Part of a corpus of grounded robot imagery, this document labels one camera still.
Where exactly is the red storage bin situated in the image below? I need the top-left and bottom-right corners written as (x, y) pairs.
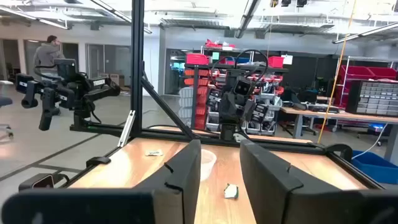
top-left (185, 53), bottom-right (209, 65)
top-left (267, 56), bottom-right (285, 68)

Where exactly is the yellow cable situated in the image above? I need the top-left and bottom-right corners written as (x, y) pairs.
top-left (317, 0), bottom-right (358, 144)

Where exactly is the grey parts drawer cabinet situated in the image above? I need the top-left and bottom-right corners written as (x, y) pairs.
top-left (346, 80), bottom-right (398, 118)

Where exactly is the metal shelf rack with bins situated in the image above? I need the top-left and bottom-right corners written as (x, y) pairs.
top-left (183, 39), bottom-right (290, 136)

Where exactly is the black aluminium table frame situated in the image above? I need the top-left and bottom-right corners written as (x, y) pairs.
top-left (62, 0), bottom-right (386, 190)

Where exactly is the person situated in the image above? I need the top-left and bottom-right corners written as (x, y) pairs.
top-left (33, 34), bottom-right (66, 82)

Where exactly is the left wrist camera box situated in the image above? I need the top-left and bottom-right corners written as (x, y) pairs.
top-left (233, 77), bottom-right (253, 96)

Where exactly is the white cable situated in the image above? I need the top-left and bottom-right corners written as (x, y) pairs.
top-left (351, 123), bottom-right (389, 160)

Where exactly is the white rack with red bins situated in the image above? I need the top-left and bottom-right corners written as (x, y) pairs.
top-left (334, 55), bottom-right (398, 108)

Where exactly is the black frame clamp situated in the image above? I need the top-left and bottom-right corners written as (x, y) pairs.
top-left (86, 156), bottom-right (112, 168)
top-left (323, 143), bottom-right (354, 162)

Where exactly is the wooden workbench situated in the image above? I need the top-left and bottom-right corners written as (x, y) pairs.
top-left (279, 105), bottom-right (398, 162)

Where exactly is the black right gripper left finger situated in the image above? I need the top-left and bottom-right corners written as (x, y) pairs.
top-left (133, 139), bottom-right (202, 224)

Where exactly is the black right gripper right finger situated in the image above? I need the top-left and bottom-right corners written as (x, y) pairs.
top-left (239, 139), bottom-right (343, 224)

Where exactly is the ceiling strip light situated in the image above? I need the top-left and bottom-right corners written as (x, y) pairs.
top-left (90, 0), bottom-right (153, 34)
top-left (331, 22), bottom-right (398, 44)
top-left (0, 6), bottom-right (70, 30)

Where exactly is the blue plastic tub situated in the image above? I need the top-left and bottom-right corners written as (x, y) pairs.
top-left (351, 150), bottom-right (398, 185)

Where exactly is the clear plastic cup bin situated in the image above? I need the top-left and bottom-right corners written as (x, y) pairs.
top-left (200, 148), bottom-right (218, 182)

